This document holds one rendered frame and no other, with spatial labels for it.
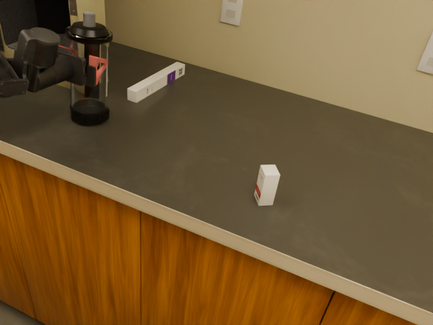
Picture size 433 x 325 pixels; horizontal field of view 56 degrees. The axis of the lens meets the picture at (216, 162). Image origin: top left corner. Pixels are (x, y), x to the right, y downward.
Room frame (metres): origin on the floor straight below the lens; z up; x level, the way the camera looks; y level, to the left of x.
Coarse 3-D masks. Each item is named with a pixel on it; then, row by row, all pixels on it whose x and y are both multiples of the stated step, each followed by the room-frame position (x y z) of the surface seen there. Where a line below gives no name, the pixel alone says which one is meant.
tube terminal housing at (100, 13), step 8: (80, 0) 1.06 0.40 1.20; (88, 0) 1.09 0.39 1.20; (96, 0) 1.12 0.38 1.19; (80, 8) 1.05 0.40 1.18; (88, 8) 1.08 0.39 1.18; (96, 8) 1.11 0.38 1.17; (104, 8) 1.15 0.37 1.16; (72, 16) 1.05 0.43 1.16; (80, 16) 1.05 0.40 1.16; (96, 16) 1.11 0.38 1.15; (104, 16) 1.15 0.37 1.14; (0, 24) 1.14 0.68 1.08; (72, 24) 1.05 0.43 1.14; (104, 24) 1.15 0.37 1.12; (8, 48) 1.14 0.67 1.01; (8, 56) 1.14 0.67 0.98
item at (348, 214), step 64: (128, 64) 1.30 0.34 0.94; (192, 64) 1.37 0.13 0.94; (0, 128) 0.82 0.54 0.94; (64, 128) 0.86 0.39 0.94; (128, 128) 0.90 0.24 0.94; (192, 128) 0.94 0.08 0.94; (256, 128) 0.98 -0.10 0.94; (320, 128) 1.03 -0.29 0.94; (384, 128) 1.08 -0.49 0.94; (128, 192) 0.65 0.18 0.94; (192, 192) 0.67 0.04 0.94; (320, 192) 0.74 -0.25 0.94; (384, 192) 0.77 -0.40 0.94; (256, 256) 0.55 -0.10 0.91; (320, 256) 0.54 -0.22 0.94; (384, 256) 0.56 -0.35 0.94
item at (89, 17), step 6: (84, 12) 0.93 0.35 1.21; (90, 12) 0.94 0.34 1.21; (84, 18) 0.93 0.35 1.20; (90, 18) 0.93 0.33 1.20; (78, 24) 0.93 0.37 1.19; (84, 24) 0.93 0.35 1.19; (90, 24) 0.93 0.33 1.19; (96, 24) 0.96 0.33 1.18; (72, 30) 0.91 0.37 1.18; (78, 30) 0.90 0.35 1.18; (84, 30) 0.90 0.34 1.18; (90, 30) 0.91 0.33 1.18; (96, 30) 0.91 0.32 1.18; (102, 30) 0.93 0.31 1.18; (84, 36) 0.89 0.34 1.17; (90, 36) 0.90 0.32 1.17; (96, 36) 0.90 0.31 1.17; (102, 36) 0.92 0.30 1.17
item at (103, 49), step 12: (72, 36) 0.89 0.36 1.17; (108, 36) 0.93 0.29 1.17; (72, 48) 0.90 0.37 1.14; (84, 48) 0.89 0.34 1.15; (96, 48) 0.90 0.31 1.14; (108, 48) 0.94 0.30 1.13; (108, 60) 0.94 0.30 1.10; (84, 72) 0.89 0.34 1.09; (72, 84) 0.90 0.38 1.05; (72, 96) 0.89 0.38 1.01; (84, 96) 0.88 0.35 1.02; (96, 96) 0.89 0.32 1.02; (72, 108) 0.89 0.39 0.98; (84, 108) 0.88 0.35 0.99; (96, 108) 0.89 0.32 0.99
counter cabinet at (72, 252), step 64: (0, 192) 0.83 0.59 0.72; (64, 192) 0.75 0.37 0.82; (0, 256) 0.85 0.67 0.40; (64, 256) 0.76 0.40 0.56; (128, 256) 0.68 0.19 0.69; (192, 256) 0.62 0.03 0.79; (64, 320) 0.77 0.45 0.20; (128, 320) 0.69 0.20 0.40; (192, 320) 0.62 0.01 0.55; (256, 320) 0.56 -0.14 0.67; (320, 320) 0.54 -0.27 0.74; (384, 320) 0.49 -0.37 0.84
